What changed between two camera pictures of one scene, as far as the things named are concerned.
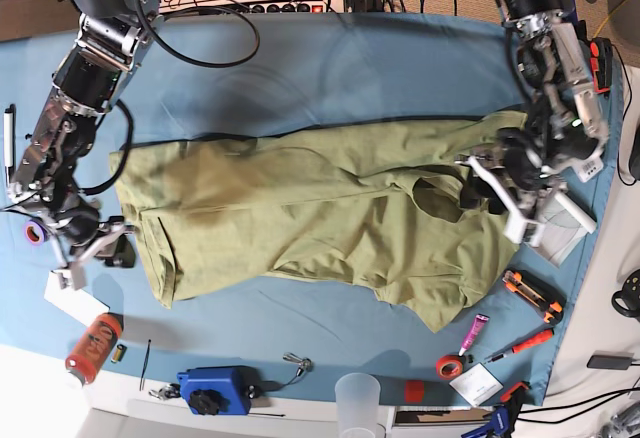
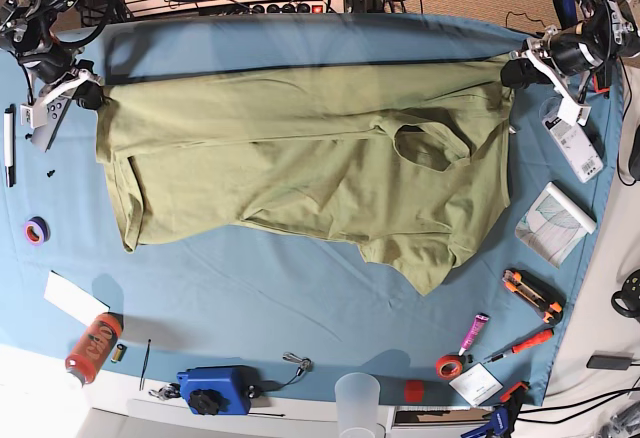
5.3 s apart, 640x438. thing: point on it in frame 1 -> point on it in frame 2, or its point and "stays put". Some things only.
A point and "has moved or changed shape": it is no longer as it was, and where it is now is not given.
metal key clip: [304, 364] stays put
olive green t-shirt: [390, 207] has moved or changed shape
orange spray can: [94, 345] stays put
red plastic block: [414, 391] stays put
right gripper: [519, 176] -> [519, 73]
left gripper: [73, 276] -> [88, 95]
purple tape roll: [36, 232] stays put
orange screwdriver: [520, 347] stays put
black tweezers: [142, 379] stays put
